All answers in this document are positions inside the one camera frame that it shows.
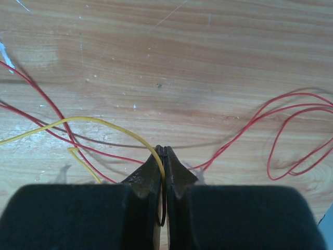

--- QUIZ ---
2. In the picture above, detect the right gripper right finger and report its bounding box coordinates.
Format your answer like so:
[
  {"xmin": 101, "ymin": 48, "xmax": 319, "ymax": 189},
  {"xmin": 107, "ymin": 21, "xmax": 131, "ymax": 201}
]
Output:
[{"xmin": 164, "ymin": 146, "xmax": 326, "ymax": 249}]

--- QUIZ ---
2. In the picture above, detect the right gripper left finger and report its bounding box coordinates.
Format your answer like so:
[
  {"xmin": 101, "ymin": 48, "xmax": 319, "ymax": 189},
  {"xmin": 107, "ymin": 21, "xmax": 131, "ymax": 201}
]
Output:
[{"xmin": 1, "ymin": 156, "xmax": 163, "ymax": 249}]

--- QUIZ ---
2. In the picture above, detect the yellow wire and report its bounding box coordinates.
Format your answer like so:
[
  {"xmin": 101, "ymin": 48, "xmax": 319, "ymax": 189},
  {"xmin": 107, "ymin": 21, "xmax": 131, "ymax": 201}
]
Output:
[{"xmin": 0, "ymin": 116, "xmax": 167, "ymax": 188}]

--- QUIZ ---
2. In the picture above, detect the long red wire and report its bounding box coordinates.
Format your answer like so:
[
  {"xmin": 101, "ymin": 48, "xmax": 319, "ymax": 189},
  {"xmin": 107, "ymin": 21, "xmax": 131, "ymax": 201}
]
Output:
[{"xmin": 0, "ymin": 60, "xmax": 146, "ymax": 184}]

